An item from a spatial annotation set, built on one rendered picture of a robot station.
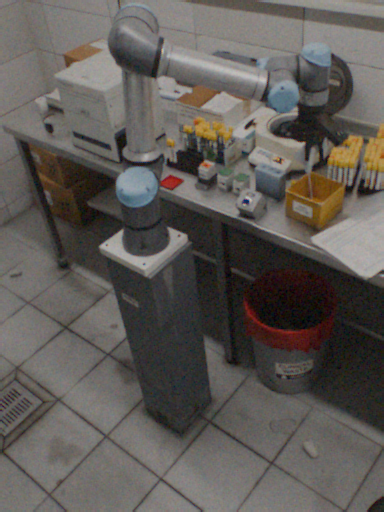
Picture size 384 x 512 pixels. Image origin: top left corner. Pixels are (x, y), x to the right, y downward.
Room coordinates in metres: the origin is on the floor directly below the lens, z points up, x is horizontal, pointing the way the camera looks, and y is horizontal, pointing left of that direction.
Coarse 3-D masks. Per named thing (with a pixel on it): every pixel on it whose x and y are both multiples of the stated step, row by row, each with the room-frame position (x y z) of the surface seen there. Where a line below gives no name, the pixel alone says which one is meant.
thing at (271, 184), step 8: (256, 168) 1.56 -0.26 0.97; (264, 168) 1.55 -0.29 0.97; (272, 168) 1.54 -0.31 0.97; (256, 176) 1.56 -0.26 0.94; (264, 176) 1.53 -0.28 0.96; (272, 176) 1.51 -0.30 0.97; (280, 176) 1.49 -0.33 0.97; (256, 184) 1.56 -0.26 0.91; (264, 184) 1.53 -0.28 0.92; (272, 184) 1.51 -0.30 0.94; (280, 184) 1.49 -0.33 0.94; (264, 192) 1.53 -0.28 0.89; (272, 192) 1.51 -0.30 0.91; (280, 192) 1.49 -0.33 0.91; (272, 200) 1.49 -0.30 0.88
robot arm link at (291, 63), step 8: (280, 56) 1.44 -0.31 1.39; (288, 56) 1.43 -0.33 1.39; (296, 56) 1.42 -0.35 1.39; (256, 64) 1.45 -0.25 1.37; (264, 64) 1.42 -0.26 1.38; (272, 64) 1.40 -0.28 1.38; (280, 64) 1.39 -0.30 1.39; (288, 64) 1.40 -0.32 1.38; (296, 64) 1.40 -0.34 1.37; (296, 72) 1.39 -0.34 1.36; (296, 80) 1.39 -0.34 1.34
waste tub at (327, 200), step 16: (304, 176) 1.47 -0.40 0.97; (320, 176) 1.46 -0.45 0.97; (288, 192) 1.40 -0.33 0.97; (304, 192) 1.47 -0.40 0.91; (320, 192) 1.46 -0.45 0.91; (336, 192) 1.36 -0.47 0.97; (288, 208) 1.40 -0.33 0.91; (304, 208) 1.36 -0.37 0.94; (320, 208) 1.31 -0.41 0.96; (336, 208) 1.37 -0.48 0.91; (320, 224) 1.31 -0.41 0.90
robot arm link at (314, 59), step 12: (312, 48) 1.41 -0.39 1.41; (324, 48) 1.40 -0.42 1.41; (300, 60) 1.41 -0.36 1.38; (312, 60) 1.39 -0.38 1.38; (324, 60) 1.39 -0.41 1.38; (300, 72) 1.39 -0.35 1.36; (312, 72) 1.39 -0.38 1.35; (324, 72) 1.39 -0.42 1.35; (312, 84) 1.39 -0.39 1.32; (324, 84) 1.39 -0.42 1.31
